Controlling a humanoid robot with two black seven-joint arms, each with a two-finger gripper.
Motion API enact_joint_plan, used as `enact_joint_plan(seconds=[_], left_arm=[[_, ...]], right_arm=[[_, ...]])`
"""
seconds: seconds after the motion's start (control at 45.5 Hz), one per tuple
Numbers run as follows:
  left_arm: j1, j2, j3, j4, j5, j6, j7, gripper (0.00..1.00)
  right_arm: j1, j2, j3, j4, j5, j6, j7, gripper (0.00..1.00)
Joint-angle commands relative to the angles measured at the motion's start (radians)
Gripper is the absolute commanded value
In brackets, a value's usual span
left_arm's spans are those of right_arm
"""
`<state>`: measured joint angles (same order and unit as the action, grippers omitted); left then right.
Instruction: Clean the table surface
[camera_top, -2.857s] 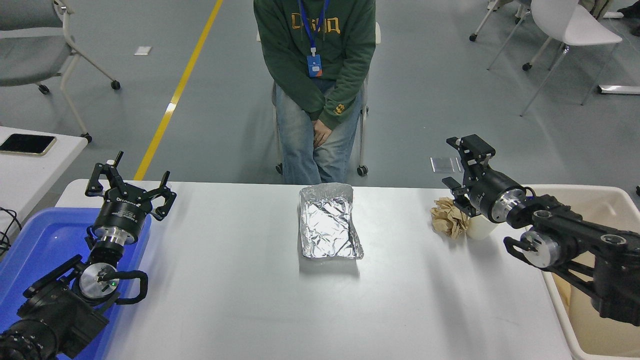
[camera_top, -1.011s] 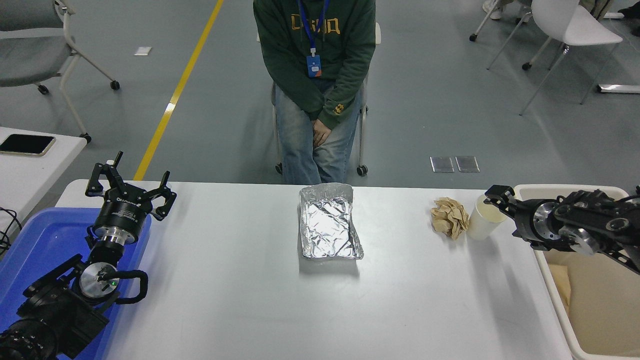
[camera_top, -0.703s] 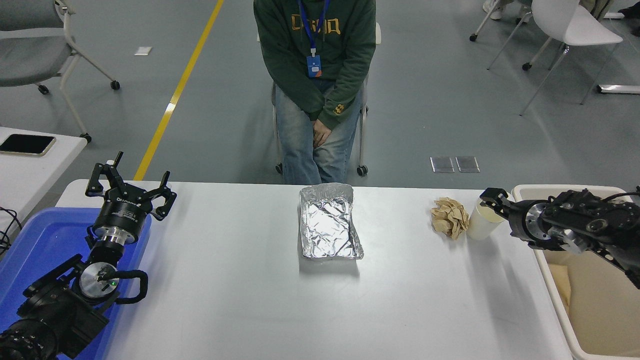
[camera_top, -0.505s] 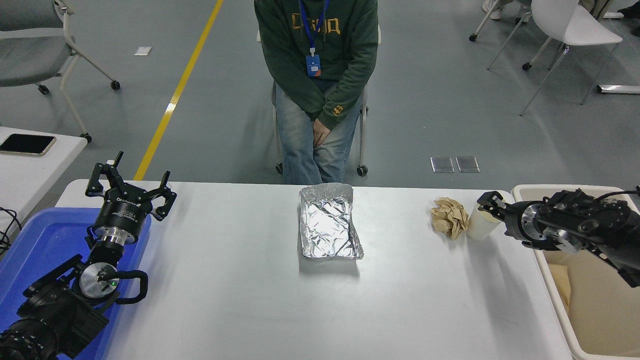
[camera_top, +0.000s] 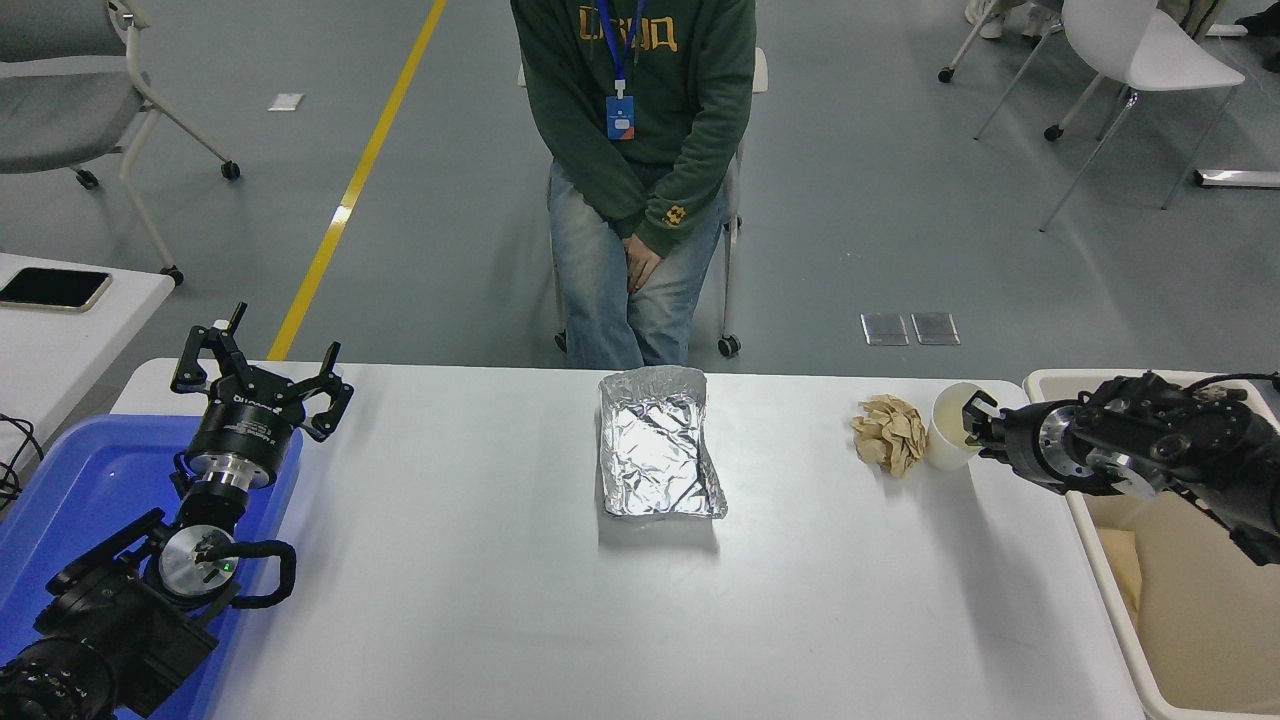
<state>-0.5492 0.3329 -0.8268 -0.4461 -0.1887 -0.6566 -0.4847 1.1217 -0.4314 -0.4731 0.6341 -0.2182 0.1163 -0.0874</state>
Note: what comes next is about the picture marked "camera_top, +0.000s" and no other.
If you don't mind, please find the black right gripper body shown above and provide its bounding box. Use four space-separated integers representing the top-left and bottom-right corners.
985 402 1053 488

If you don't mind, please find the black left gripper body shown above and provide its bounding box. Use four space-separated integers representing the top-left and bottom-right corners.
185 383 305 469

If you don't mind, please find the pale paper cup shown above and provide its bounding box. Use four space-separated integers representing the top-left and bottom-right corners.
925 382 996 473

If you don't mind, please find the tan paper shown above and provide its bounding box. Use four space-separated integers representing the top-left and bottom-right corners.
850 393 929 479

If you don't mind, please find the silver foil tray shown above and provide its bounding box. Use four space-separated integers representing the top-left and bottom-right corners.
598 365 729 521

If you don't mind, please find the person's left hand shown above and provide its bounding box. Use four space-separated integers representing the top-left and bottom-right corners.
620 235 663 296

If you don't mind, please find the white side table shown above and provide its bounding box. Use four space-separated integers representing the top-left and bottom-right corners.
0 252 177 481

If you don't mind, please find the black smartphone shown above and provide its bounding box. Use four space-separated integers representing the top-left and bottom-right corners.
0 267 113 314

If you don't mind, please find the blue plastic tray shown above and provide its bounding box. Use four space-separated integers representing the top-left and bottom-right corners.
0 415 304 720

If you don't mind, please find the pale tan flat piece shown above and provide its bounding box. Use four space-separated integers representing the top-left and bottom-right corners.
1095 527 1143 629

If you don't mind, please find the white metal-framed chair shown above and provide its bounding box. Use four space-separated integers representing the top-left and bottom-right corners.
518 47 769 359

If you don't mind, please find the large pale plastic bin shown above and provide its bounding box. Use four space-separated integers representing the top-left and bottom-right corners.
1023 368 1280 720

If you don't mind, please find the grey office chair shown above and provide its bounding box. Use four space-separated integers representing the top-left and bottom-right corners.
0 0 242 286

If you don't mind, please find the person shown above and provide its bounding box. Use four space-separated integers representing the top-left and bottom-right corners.
510 0 757 369
1160 0 1280 73
965 0 1063 41

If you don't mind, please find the white shell chair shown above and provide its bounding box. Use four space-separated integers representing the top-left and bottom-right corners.
975 0 1248 233

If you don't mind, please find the black cable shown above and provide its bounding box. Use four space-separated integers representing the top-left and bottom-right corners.
0 413 46 511

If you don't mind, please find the wheeled chair frame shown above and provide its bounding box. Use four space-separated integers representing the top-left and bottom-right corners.
938 0 1111 143

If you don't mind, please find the blue lanyard badge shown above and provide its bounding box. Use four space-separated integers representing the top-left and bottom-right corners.
598 0 649 141

